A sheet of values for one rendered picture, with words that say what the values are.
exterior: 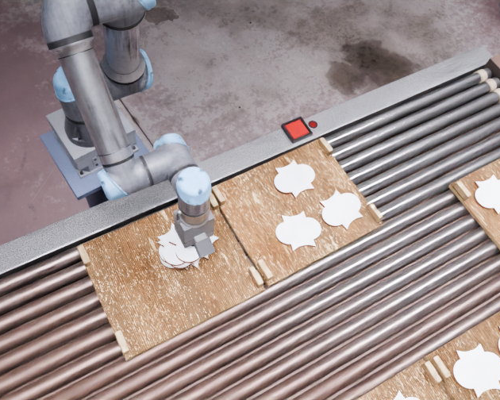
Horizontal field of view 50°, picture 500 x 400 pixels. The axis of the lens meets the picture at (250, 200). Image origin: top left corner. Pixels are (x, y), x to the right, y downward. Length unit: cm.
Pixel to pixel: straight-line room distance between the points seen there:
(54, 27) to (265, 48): 225
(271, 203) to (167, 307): 44
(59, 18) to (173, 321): 79
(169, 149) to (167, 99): 177
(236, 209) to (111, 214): 37
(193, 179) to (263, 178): 50
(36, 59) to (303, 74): 150
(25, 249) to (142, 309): 38
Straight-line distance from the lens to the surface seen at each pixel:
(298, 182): 166
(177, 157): 126
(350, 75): 329
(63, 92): 155
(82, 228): 163
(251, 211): 161
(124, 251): 156
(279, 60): 327
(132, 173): 125
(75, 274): 158
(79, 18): 119
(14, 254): 164
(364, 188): 174
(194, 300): 149
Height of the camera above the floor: 235
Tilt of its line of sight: 61 degrees down
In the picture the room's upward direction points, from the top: 11 degrees clockwise
